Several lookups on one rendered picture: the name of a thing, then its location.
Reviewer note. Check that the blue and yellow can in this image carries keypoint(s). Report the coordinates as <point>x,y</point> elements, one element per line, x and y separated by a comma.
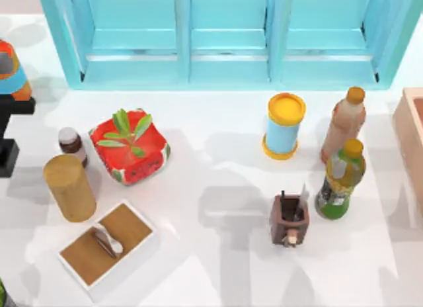
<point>282,128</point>

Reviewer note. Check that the red watermelon plant pot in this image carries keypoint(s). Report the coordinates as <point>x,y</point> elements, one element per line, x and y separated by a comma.
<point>132,155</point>

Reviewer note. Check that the green plant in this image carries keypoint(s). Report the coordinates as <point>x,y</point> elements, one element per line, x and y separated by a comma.
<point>130,135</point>

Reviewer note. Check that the brown wooden pen holder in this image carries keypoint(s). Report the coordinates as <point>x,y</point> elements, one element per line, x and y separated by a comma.
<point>290,221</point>

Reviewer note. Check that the light blue rack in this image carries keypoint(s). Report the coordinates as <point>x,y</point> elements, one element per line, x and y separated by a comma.
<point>228,35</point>

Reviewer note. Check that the green bottle with yellow cap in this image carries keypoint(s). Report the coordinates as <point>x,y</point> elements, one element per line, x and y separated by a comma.
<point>340,184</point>

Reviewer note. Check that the brown tea bottle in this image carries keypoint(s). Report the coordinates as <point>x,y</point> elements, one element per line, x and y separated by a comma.
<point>343,125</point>

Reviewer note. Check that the small brown medicine bottle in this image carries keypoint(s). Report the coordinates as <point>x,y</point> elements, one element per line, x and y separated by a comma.
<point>72,145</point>

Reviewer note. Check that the wooden tissue box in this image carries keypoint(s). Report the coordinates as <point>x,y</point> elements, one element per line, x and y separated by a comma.
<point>105,244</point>

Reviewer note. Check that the wooden cylinder cup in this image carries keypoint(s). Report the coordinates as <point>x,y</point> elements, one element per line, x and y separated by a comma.
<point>69,188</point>

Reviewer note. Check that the salmon-coloured shallow box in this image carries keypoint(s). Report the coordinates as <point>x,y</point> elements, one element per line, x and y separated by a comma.
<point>409,138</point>

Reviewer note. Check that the colourful trophy on black base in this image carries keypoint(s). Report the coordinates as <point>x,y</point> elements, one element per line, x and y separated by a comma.
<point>10,75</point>

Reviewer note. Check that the green object at corner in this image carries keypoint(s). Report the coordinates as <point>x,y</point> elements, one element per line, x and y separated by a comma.
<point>2,292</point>

